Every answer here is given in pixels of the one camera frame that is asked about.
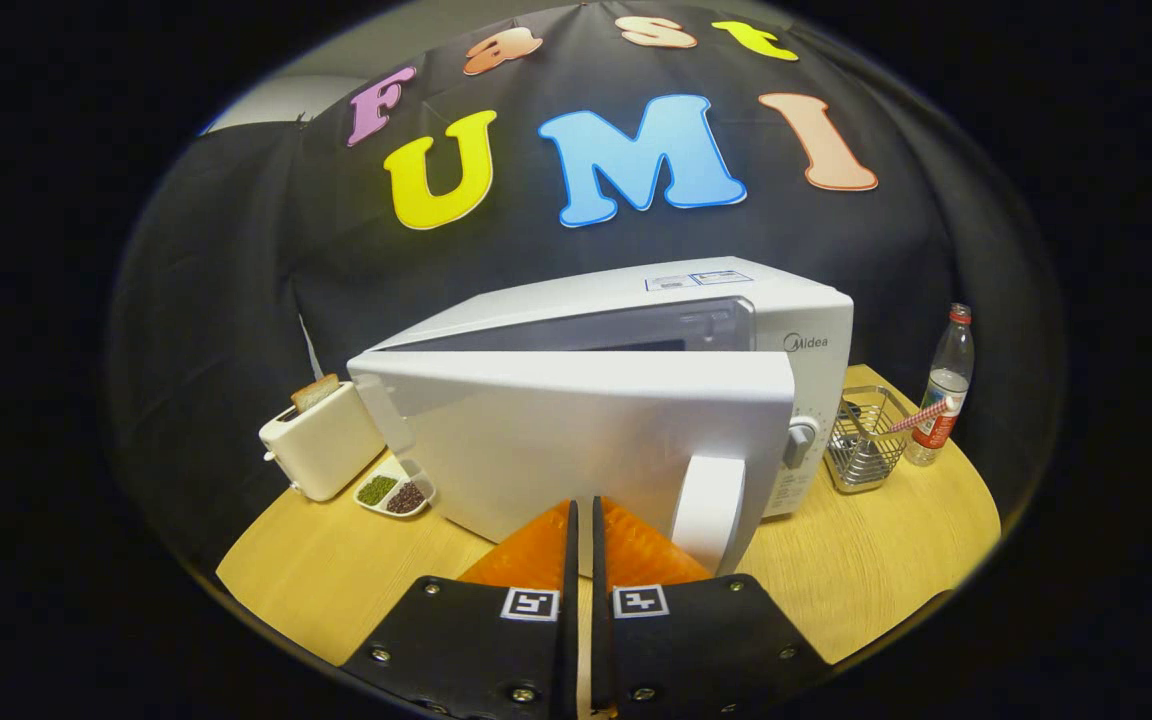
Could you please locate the black backdrop cloth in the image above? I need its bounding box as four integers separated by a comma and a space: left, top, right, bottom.
106, 0, 1067, 571

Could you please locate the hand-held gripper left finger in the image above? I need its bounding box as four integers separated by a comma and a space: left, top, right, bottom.
344, 498, 579, 720

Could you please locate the toast slice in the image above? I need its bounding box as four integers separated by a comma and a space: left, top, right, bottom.
289, 373, 342, 414

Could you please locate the metal wire basket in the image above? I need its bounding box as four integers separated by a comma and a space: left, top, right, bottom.
824, 385, 917, 495

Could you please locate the pink striped straw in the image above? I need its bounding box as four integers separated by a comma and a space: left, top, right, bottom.
881, 396, 959, 437

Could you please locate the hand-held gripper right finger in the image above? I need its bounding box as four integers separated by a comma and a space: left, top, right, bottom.
591, 495, 834, 720

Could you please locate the white toaster oven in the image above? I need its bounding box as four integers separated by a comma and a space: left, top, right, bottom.
346, 257, 855, 578

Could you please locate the clear plastic water bottle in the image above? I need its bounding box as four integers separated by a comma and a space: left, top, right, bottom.
904, 303, 977, 468

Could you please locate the cream toaster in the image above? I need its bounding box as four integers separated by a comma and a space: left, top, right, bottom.
258, 381, 387, 503

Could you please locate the white divided bean dish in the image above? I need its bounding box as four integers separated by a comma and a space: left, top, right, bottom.
353, 458, 437, 519

